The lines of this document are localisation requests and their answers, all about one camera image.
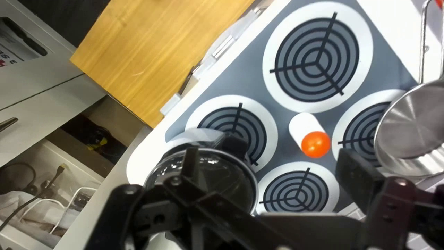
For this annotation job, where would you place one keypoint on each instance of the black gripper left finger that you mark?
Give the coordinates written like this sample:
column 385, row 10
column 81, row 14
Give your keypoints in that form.
column 199, row 220

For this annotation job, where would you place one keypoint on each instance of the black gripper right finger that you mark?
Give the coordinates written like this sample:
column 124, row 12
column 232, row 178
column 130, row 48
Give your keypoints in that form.
column 395, row 208

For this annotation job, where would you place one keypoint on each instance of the grey toy pot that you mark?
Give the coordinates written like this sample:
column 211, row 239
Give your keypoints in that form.
column 195, row 137

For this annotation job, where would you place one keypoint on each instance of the silver steel pot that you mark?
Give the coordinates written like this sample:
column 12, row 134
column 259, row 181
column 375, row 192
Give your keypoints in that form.
column 410, row 138

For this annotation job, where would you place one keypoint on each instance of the grey metal cabinet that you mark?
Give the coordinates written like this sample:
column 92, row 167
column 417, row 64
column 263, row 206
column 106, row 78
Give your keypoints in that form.
column 42, row 92

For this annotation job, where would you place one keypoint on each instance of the toy kitchen play set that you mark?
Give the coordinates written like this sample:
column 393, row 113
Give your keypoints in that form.
column 345, row 62

